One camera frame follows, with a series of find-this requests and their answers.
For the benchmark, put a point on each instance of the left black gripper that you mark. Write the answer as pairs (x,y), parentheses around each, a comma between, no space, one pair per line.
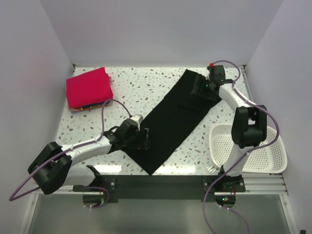
(141,143)

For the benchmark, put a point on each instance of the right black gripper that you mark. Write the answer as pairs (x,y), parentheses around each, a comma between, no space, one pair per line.
(198,82)

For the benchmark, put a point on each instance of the black t shirt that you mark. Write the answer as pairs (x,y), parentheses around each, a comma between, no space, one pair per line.
(171,122)

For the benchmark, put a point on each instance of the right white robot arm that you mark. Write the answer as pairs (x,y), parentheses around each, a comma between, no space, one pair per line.
(249,127)

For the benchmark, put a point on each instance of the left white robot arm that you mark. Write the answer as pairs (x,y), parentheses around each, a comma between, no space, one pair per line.
(53,167)

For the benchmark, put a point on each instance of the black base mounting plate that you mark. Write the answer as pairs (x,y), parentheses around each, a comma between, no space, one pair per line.
(168,187)

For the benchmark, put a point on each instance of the folded orange t shirt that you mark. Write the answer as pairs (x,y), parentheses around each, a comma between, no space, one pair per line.
(85,108)

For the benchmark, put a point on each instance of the folded pink t shirt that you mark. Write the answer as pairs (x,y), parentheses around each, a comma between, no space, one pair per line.
(88,88)

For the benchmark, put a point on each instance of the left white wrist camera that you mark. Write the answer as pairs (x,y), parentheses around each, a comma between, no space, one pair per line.
(137,119)

